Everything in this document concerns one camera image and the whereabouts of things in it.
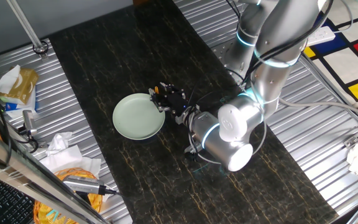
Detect grey power strip cable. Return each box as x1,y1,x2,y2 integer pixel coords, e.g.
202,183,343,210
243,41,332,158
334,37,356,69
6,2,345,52
333,0,354,34

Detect aluminium pole with base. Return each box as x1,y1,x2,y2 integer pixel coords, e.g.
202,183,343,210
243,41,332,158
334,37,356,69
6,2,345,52
6,0,50,60

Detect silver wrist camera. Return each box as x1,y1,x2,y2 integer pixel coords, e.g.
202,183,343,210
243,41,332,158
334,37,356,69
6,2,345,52
183,144,203,161

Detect white power strip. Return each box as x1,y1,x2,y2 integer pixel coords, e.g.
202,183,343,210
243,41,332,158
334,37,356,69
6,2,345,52
306,26,337,47

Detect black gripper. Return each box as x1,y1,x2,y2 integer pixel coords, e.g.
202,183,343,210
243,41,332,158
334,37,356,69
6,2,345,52
148,82,190,116

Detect yellow wicker basket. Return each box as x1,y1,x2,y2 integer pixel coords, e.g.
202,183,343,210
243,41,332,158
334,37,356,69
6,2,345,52
32,167,104,224

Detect crumpled white tissue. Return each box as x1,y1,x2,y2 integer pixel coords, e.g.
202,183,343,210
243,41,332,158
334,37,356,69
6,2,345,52
45,131,73,156

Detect small silver camera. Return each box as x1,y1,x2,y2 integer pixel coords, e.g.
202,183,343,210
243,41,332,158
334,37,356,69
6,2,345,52
22,110,39,138

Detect wide aluminium frame bar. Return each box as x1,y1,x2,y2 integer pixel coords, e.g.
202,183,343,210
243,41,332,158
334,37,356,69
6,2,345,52
0,123,111,224

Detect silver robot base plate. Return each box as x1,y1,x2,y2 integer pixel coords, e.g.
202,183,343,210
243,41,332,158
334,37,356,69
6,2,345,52
213,40,248,86

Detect thick grey base cable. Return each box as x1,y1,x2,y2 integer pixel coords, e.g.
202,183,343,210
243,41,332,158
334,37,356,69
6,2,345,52
278,98,358,124

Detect black keyboard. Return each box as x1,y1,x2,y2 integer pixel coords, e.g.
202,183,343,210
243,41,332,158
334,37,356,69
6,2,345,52
0,169,37,224

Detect yellow tissue box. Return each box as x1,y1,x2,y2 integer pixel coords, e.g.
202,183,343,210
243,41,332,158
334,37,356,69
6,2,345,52
0,64,40,105

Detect silver camera with black plug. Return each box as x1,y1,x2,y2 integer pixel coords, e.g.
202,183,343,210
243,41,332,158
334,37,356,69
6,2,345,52
62,174,124,197

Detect black gold-veined marble mat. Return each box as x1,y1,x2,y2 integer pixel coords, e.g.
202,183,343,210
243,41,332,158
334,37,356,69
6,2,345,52
48,0,340,224

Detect white blue tissue pack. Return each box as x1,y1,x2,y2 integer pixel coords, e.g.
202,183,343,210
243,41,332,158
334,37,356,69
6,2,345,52
0,88,39,119

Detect flat white paper towel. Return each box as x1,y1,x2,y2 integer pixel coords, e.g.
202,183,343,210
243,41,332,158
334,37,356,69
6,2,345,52
39,144,103,180

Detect colourful squares floor mat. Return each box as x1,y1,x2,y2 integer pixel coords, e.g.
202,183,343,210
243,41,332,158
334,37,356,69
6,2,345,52
301,0,358,103

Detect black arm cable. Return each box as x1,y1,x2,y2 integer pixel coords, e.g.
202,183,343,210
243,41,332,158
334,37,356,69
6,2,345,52
241,0,335,86

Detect pale green round plate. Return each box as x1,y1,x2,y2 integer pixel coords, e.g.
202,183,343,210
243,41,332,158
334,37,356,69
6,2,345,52
112,93,166,141

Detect teal plastic clothespin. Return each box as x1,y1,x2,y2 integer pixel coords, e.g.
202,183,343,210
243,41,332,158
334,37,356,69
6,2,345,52
45,210,59,222

